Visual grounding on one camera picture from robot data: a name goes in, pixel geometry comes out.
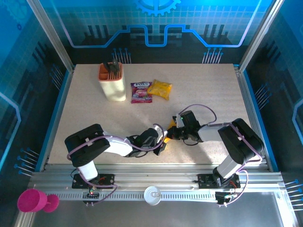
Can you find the orange cloth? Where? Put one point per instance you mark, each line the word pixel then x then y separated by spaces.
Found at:
pixel 171 124

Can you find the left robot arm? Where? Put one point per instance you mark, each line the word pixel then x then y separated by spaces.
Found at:
pixel 118 146

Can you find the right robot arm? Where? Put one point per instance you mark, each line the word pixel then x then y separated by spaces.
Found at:
pixel 209 133

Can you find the yellow snack bag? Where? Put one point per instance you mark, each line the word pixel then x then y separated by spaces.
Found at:
pixel 161 89

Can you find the silver tin can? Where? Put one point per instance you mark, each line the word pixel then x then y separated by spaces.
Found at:
pixel 152 195

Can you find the purple candy bag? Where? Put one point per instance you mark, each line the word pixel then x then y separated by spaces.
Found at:
pixel 140 93

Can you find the cream cutlery holder orange rim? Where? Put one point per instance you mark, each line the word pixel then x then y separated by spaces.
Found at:
pixel 113 89

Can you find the small circuit board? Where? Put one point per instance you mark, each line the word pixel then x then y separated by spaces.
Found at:
pixel 222 197
pixel 91 194

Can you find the black plastic utensil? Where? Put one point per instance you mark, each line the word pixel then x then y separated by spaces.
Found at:
pixel 107 66
pixel 115 66

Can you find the pink plastic goblet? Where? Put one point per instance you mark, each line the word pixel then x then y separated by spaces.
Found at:
pixel 30 201

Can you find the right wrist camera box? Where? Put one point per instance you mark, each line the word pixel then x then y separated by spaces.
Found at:
pixel 178 120

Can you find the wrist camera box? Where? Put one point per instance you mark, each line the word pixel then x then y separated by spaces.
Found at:
pixel 178 120
pixel 157 128

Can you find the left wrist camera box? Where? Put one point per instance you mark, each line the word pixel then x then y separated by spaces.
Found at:
pixel 157 128

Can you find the aluminium cross rail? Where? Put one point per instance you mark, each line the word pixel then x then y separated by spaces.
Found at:
pixel 154 176

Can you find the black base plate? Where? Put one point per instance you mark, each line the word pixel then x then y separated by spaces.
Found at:
pixel 203 180
pixel 106 182

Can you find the aluminium side rail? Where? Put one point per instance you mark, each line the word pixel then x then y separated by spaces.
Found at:
pixel 62 99
pixel 245 94

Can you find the aluminium frame post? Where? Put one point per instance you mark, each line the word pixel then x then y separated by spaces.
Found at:
pixel 50 30
pixel 261 30

